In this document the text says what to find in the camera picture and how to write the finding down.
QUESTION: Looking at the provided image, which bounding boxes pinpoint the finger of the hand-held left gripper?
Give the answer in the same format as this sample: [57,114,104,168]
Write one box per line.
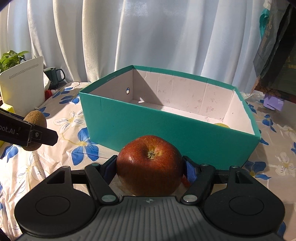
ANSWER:
[29,124,59,146]

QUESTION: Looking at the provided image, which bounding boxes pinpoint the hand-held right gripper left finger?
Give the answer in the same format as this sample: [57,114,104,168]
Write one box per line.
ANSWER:
[46,155,118,205]

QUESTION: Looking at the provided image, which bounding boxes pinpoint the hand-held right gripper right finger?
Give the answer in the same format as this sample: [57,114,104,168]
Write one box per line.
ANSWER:
[180,156,252,205]

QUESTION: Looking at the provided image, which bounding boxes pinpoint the brown kiwi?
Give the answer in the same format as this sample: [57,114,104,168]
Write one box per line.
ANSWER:
[23,111,47,151]

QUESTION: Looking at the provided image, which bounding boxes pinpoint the large red apple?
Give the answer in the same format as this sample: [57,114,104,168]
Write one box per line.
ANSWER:
[116,135,185,196]

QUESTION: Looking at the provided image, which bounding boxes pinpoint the teal cardboard box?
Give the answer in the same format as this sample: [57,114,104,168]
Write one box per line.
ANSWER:
[79,65,261,171]

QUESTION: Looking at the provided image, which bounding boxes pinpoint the yellow plastic object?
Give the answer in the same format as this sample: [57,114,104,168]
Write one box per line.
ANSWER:
[0,104,15,114]

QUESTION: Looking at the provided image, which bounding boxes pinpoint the blue floral tablecloth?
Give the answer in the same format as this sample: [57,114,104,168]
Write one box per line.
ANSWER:
[0,81,296,241]

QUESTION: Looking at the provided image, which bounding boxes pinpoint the white router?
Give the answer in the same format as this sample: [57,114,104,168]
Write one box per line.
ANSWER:
[0,56,46,109]

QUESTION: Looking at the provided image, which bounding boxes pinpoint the dark green mug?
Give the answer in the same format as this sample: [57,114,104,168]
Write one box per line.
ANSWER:
[44,67,66,87]

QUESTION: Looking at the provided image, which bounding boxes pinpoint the green potted plant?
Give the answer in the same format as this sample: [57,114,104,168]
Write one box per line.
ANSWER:
[0,50,30,75]

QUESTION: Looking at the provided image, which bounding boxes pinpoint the purple small box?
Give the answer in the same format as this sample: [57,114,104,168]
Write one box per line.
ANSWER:
[264,94,284,111]

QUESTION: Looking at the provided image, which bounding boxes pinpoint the dark green hanging bags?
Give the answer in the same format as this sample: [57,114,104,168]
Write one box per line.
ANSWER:
[253,0,296,102]

